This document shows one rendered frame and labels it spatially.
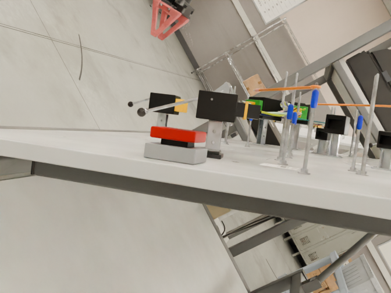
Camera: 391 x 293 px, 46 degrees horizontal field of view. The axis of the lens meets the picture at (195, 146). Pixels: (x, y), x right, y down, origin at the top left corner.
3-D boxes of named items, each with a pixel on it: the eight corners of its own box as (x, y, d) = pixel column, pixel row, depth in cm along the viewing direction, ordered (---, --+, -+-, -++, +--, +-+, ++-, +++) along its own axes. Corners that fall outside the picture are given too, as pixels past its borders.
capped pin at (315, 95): (295, 172, 54) (308, 81, 54) (306, 173, 55) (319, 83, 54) (301, 174, 53) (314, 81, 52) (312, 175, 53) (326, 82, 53)
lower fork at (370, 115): (369, 176, 63) (384, 74, 63) (356, 174, 64) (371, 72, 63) (368, 175, 65) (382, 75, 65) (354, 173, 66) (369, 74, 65)
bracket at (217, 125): (205, 152, 70) (209, 120, 70) (221, 154, 70) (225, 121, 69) (201, 153, 65) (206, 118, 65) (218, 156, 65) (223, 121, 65)
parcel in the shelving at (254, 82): (241, 81, 767) (256, 72, 761) (244, 82, 807) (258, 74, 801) (251, 97, 767) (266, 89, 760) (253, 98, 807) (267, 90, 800)
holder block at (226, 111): (199, 118, 70) (202, 92, 69) (235, 122, 69) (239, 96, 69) (195, 117, 66) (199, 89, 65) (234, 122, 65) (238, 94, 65)
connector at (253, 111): (226, 115, 68) (228, 102, 68) (258, 120, 68) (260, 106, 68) (226, 114, 65) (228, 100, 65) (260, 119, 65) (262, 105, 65)
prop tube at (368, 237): (307, 283, 140) (385, 216, 134) (307, 281, 142) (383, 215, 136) (315, 292, 139) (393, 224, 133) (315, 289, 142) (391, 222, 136)
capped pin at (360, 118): (355, 172, 69) (363, 115, 69) (345, 170, 70) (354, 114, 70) (359, 172, 70) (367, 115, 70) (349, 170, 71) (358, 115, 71)
